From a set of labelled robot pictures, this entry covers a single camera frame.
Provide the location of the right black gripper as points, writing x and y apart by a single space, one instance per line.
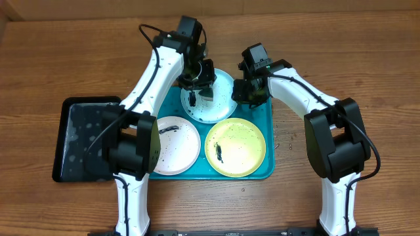
243 98

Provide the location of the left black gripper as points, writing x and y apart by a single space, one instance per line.
206 80

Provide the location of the green grey sponge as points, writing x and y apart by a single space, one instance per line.
207 94

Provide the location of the light blue plate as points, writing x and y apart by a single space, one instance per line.
215 110

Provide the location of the pink white plate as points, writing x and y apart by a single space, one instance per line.
180 145

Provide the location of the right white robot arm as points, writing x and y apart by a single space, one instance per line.
336 142

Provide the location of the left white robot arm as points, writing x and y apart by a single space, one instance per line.
130 136

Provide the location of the black water tray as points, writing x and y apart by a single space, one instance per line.
80 123

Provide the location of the yellow plate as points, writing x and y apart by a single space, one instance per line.
235 147

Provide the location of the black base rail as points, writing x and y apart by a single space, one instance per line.
293 231

